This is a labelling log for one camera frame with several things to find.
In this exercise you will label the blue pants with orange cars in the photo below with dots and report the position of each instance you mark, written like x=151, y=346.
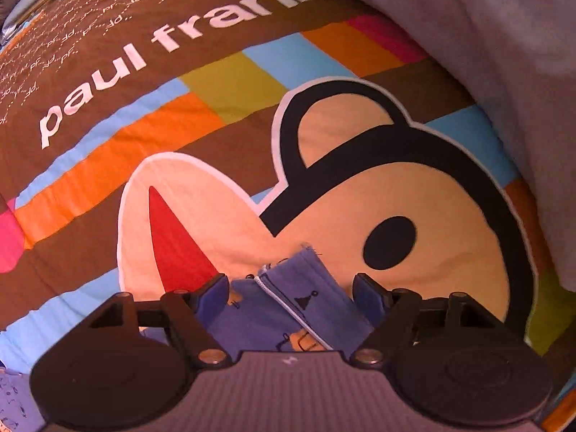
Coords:
x=292, y=310

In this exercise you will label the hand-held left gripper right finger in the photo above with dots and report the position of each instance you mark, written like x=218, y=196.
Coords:
x=366, y=294

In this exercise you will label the colourful printed cartoon blanket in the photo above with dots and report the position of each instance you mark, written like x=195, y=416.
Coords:
x=252, y=135

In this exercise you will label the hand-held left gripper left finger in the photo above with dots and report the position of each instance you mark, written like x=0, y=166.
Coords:
x=215, y=294

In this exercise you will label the grey duvet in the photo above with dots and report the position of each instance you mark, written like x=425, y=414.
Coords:
x=495, y=67

